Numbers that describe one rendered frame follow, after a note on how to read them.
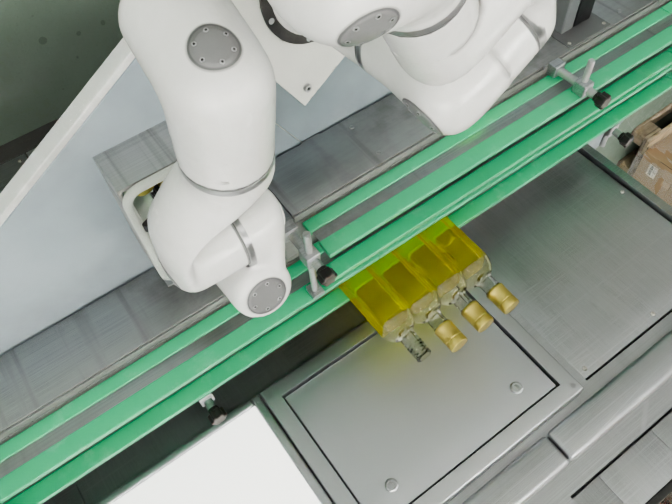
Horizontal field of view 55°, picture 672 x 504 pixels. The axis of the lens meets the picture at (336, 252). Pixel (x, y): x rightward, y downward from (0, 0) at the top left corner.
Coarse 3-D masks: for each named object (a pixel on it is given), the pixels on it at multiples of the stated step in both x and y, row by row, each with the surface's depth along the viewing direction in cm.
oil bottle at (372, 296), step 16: (368, 272) 111; (352, 288) 110; (368, 288) 109; (384, 288) 109; (368, 304) 107; (384, 304) 107; (400, 304) 107; (368, 320) 111; (384, 320) 105; (400, 320) 106; (384, 336) 108; (400, 336) 106
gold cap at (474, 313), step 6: (474, 300) 108; (468, 306) 107; (474, 306) 107; (480, 306) 108; (462, 312) 108; (468, 312) 107; (474, 312) 107; (480, 312) 106; (486, 312) 107; (468, 318) 107; (474, 318) 106; (480, 318) 106; (486, 318) 106; (492, 318) 106; (474, 324) 107; (480, 324) 106; (486, 324) 106; (480, 330) 106
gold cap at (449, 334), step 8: (448, 320) 106; (440, 328) 106; (448, 328) 105; (456, 328) 106; (440, 336) 106; (448, 336) 105; (456, 336) 104; (464, 336) 105; (448, 344) 105; (456, 344) 104; (464, 344) 106
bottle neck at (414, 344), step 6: (408, 330) 106; (402, 336) 106; (408, 336) 105; (414, 336) 105; (402, 342) 106; (408, 342) 105; (414, 342) 105; (420, 342) 105; (408, 348) 105; (414, 348) 104; (420, 348) 104; (426, 348) 104; (414, 354) 104; (420, 354) 103; (426, 354) 106; (420, 360) 105
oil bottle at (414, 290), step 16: (384, 256) 113; (400, 256) 112; (384, 272) 111; (400, 272) 111; (416, 272) 110; (400, 288) 109; (416, 288) 109; (432, 288) 108; (416, 304) 107; (432, 304) 107; (416, 320) 109
